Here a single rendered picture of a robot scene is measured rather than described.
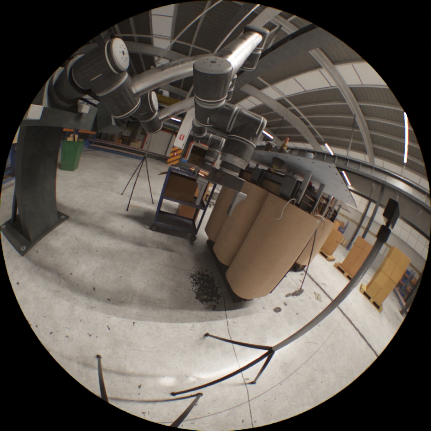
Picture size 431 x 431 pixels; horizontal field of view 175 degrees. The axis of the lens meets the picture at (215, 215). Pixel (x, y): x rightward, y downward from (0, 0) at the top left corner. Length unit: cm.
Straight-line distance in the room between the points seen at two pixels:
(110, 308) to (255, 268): 115
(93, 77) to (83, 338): 138
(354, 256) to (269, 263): 461
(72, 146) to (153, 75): 374
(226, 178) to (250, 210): 82
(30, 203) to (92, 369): 142
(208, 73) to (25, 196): 164
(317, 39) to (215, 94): 379
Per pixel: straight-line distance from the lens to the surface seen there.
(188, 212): 259
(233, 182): 52
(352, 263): 547
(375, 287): 539
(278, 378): 146
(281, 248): 103
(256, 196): 128
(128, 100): 89
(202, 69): 42
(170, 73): 91
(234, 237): 139
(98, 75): 78
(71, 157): 447
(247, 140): 50
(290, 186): 105
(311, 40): 416
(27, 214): 176
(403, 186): 948
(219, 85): 44
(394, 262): 538
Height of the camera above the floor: 109
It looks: 18 degrees down
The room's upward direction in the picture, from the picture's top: 23 degrees clockwise
